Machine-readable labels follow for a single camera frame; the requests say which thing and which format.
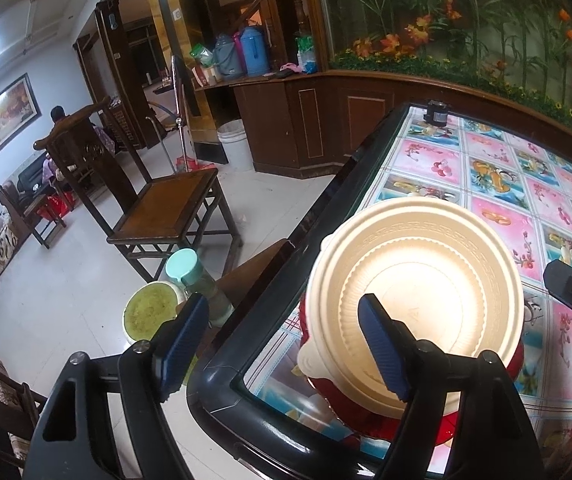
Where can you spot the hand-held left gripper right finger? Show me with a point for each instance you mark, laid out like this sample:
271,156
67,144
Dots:
381,355

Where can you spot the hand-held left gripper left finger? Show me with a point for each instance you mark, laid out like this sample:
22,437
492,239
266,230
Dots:
181,345

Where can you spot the stack of red scalloped plates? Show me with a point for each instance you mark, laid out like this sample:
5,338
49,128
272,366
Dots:
351,412

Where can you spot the bottle with mint green lid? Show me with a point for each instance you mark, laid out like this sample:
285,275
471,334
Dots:
186,270

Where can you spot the dark wooden chair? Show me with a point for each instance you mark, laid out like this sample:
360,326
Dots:
166,200

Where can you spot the broom with metal pole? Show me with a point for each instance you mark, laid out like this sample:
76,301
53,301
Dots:
193,164

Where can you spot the red plastic bag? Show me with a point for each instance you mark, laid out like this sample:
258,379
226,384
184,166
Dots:
58,206

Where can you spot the small wooden armchair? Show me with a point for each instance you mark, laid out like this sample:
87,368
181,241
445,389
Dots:
26,210

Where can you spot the white plastic bucket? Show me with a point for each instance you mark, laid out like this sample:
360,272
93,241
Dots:
236,145

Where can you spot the small black round device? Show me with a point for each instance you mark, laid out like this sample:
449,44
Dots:
437,112

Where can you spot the brown wooden cabinet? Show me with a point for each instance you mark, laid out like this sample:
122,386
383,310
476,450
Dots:
316,125

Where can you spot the green plastic bag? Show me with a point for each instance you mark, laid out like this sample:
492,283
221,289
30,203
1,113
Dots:
201,55

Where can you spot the light blue thermos jug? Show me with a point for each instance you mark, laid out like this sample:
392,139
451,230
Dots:
228,57

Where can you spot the pink cloth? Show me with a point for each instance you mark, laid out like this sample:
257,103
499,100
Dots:
290,66

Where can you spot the blue thermos flask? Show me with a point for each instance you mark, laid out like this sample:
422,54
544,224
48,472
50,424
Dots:
255,52

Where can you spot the artificial flower glass display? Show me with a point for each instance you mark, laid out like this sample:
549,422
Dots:
441,20

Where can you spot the pink thermos flask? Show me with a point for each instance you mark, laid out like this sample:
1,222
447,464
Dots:
236,40

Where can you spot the gold framed doorway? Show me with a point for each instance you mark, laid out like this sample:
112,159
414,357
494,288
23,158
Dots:
171,35

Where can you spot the green white bottle pack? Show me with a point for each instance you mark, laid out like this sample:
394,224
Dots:
306,52

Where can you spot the framed wall painting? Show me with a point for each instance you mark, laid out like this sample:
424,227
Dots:
1,120

